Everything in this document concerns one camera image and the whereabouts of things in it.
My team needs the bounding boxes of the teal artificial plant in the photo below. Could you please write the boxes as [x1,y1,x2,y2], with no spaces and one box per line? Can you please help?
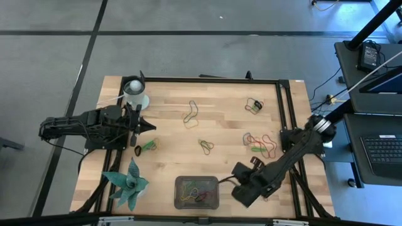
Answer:
[101,156,150,212]

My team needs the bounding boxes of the yellow power plug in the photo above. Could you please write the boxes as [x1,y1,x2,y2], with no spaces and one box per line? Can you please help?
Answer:
[325,94,346,106]

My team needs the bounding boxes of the grey chair leg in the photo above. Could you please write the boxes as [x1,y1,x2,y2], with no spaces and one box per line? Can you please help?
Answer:
[0,136,25,151]

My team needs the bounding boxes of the black rig crossbeam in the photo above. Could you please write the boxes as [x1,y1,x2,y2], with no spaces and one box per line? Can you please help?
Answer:
[0,210,402,226]

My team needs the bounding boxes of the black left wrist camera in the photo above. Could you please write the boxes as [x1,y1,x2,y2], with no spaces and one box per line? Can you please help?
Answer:
[139,116,157,134]

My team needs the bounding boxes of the black diagonal pole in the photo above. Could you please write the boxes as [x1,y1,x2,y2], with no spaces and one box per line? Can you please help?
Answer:
[344,0,402,51]

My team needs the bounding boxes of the white ball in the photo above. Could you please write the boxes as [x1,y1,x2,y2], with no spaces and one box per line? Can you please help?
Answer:
[129,79,143,92]

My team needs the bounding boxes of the black stand strut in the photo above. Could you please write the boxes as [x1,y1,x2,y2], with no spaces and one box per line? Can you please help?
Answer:
[325,99,357,126]

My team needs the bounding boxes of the black monitor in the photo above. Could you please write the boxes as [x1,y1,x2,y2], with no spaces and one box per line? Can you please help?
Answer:
[359,65,402,95]

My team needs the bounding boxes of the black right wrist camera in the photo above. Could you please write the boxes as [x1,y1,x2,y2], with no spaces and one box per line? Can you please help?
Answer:
[232,161,253,178]

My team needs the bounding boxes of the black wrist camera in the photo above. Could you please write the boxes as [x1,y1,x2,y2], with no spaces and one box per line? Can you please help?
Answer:
[139,116,157,134]
[232,161,253,178]

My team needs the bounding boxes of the black desk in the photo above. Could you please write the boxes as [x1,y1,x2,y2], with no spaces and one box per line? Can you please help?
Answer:
[334,40,402,116]
[343,112,402,188]

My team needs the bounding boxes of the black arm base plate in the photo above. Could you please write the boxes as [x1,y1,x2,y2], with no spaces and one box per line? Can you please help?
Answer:
[84,121,130,151]
[280,129,325,155]

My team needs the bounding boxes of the black keyboard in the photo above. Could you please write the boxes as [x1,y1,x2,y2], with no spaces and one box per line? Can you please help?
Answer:
[360,134,402,180]

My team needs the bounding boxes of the black floor cable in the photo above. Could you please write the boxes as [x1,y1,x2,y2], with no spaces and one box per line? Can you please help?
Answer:
[309,67,343,102]

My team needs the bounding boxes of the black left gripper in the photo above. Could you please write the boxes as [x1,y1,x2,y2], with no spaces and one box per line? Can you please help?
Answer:
[124,104,144,148]

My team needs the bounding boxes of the orange cable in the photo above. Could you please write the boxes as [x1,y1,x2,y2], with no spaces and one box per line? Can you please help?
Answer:
[310,0,340,12]

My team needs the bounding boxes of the black power adapter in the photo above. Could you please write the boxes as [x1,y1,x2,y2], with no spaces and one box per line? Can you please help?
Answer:
[357,41,382,73]

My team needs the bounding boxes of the white cable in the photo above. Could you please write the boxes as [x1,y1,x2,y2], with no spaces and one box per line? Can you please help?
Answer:
[96,95,126,106]

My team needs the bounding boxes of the grey camera mount bar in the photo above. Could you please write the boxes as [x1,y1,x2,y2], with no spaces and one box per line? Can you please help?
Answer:
[97,215,310,226]

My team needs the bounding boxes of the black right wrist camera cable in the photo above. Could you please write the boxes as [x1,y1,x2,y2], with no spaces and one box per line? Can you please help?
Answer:
[217,175,236,186]

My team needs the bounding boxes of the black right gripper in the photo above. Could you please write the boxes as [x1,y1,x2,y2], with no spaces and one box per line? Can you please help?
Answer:
[231,156,268,208]

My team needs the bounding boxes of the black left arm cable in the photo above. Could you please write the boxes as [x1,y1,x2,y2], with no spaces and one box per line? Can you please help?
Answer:
[45,137,86,157]

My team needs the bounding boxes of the black base cable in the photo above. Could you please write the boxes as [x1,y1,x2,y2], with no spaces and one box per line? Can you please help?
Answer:
[77,149,95,175]

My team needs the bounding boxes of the black aluminium table frame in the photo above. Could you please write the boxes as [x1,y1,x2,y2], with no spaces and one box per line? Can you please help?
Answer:
[70,70,335,220]

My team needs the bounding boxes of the grey translucent plastic bin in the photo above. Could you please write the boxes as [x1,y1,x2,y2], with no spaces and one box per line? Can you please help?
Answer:
[173,175,220,210]

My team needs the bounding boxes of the translucent white cup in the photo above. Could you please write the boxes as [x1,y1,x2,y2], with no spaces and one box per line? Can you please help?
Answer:
[121,75,151,111]

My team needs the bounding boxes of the white rod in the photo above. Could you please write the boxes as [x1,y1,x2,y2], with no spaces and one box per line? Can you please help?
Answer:
[337,49,402,100]

